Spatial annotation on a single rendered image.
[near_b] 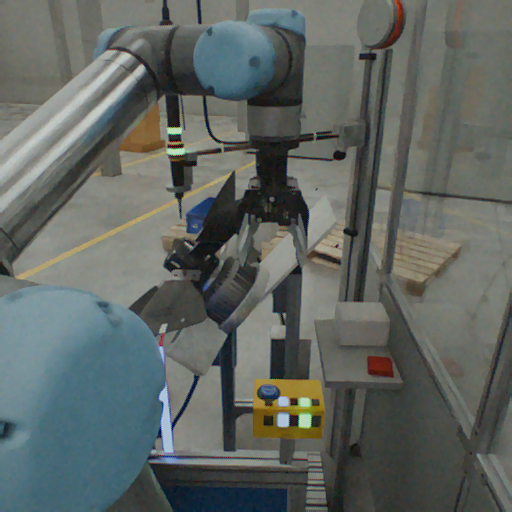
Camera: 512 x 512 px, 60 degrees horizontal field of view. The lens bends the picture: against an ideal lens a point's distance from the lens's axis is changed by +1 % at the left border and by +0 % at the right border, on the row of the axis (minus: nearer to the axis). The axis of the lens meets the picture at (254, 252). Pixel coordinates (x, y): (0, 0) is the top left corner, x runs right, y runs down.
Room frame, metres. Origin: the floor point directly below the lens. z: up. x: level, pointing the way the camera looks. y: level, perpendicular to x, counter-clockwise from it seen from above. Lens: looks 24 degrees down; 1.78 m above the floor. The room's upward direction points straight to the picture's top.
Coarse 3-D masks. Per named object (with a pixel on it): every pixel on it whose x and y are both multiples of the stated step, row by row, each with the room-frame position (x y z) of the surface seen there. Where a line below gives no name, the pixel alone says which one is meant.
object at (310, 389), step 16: (256, 384) 0.82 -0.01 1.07; (272, 384) 0.82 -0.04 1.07; (288, 384) 0.82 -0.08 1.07; (304, 384) 0.82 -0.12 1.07; (320, 384) 0.82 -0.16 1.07; (256, 400) 0.77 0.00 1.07; (272, 400) 0.77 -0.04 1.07; (288, 400) 0.77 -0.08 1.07; (320, 400) 0.77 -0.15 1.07; (256, 416) 0.74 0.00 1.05; (256, 432) 0.74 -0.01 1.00; (272, 432) 0.74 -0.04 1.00; (288, 432) 0.74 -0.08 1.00; (304, 432) 0.74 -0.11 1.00; (320, 432) 0.74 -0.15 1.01
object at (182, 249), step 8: (184, 240) 1.24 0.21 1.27; (176, 248) 1.28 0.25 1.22; (184, 248) 1.22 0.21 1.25; (168, 256) 1.28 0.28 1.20; (176, 256) 1.20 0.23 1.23; (184, 256) 1.20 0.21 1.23; (192, 256) 1.21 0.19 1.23; (200, 256) 1.23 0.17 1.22; (208, 256) 1.31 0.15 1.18; (216, 256) 1.26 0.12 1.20; (168, 264) 1.20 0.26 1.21; (184, 264) 1.20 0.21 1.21; (192, 264) 1.20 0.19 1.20; (200, 264) 1.22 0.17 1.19; (208, 264) 1.23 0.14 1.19; (216, 264) 1.22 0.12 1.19; (208, 272) 1.19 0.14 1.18; (200, 280) 1.18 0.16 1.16
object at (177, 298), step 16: (160, 288) 1.10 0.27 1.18; (176, 288) 1.08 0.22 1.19; (192, 288) 1.08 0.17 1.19; (160, 304) 1.02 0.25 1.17; (176, 304) 1.01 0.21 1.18; (192, 304) 1.00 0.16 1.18; (144, 320) 0.97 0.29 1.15; (160, 320) 0.95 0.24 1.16; (176, 320) 0.94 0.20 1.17; (192, 320) 0.92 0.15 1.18
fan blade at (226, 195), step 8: (232, 176) 1.46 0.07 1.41; (224, 184) 1.42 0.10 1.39; (232, 184) 1.49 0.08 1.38; (224, 192) 1.44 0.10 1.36; (232, 192) 1.51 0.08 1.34; (216, 200) 1.39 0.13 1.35; (224, 200) 1.45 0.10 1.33; (232, 200) 1.52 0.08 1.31; (216, 208) 1.40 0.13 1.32; (208, 216) 1.36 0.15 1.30
